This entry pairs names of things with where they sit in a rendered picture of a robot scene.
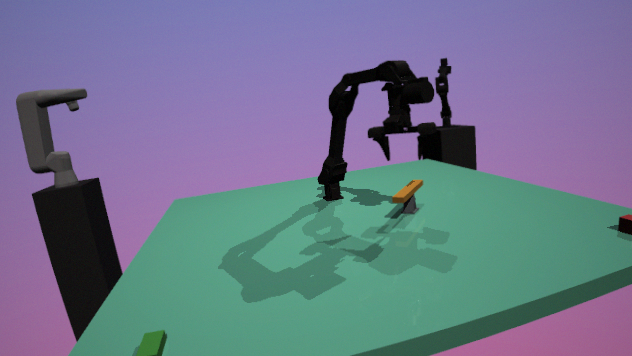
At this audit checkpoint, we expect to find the green block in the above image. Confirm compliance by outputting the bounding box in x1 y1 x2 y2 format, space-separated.
136 330 167 356

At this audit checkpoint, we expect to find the orange bar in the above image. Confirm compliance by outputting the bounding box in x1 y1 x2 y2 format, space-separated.
392 180 424 203

